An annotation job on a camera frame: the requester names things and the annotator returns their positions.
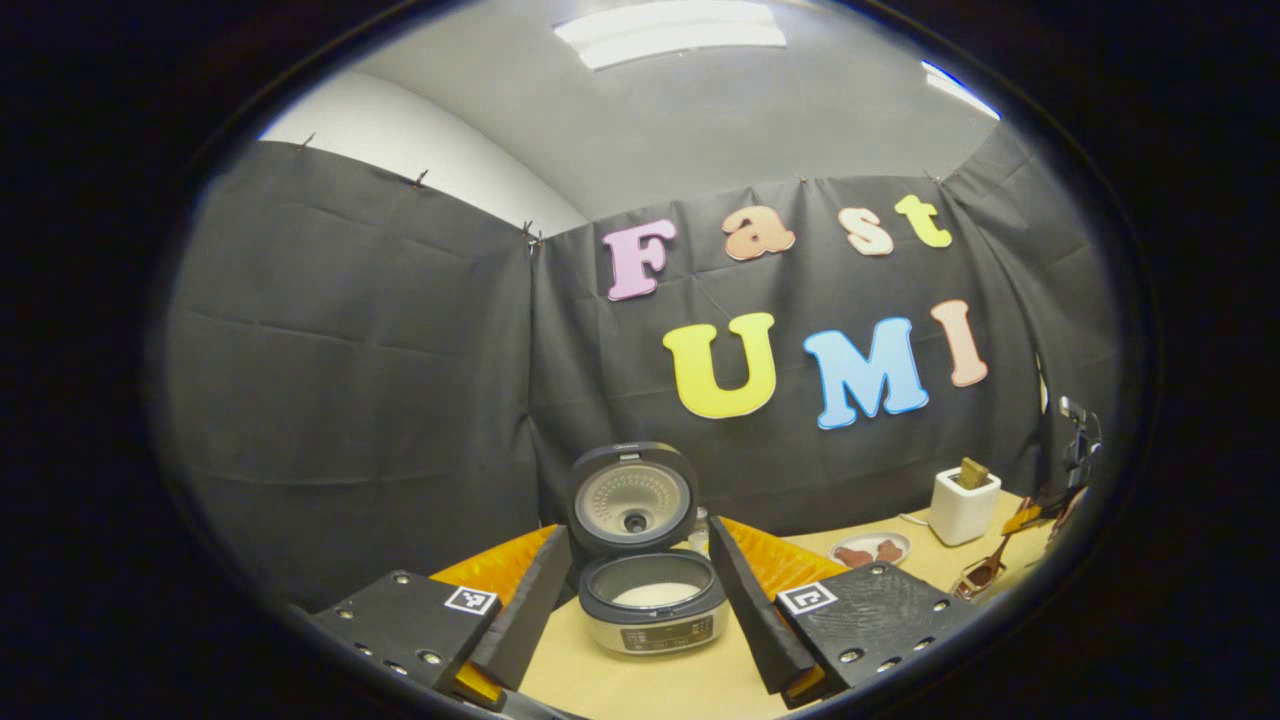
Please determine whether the black backdrop cloth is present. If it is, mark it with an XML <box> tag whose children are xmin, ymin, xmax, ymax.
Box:
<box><xmin>160</xmin><ymin>125</ymin><xmax>1121</xmax><ymax>611</ymax></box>

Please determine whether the brown wooden spoon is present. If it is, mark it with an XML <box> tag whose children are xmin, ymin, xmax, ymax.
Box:
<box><xmin>960</xmin><ymin>533</ymin><xmax>1013</xmax><ymax>591</ymax></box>

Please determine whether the long ceiling light panel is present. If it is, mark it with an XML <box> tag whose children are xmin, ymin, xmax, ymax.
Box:
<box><xmin>553</xmin><ymin>0</ymin><xmax>788</xmax><ymax>71</ymax></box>

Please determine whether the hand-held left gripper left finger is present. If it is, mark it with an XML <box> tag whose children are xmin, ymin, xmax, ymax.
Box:
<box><xmin>308</xmin><ymin>524</ymin><xmax>573</xmax><ymax>713</ymax></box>

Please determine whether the small ceiling light panel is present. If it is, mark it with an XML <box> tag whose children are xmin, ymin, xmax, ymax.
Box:
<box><xmin>921</xmin><ymin>60</ymin><xmax>1002</xmax><ymax>121</ymax></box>

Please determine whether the white rice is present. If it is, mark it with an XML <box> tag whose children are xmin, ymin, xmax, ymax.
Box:
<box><xmin>612</xmin><ymin>582</ymin><xmax>701</xmax><ymax>608</ymax></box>

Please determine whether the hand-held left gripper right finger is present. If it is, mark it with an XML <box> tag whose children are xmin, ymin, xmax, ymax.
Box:
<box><xmin>708</xmin><ymin>516</ymin><xmax>986</xmax><ymax>711</ymax></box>

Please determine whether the dark grey rice cooker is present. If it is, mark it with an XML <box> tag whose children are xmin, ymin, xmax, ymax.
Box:
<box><xmin>565</xmin><ymin>441</ymin><xmax>728</xmax><ymax>658</ymax></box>

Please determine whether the round white plate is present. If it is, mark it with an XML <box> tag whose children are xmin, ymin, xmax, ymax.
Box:
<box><xmin>828</xmin><ymin>531</ymin><xmax>912</xmax><ymax>569</ymax></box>

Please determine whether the white toaster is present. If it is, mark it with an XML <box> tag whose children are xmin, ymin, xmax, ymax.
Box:
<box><xmin>929</xmin><ymin>466</ymin><xmax>1002</xmax><ymax>547</ymax></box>

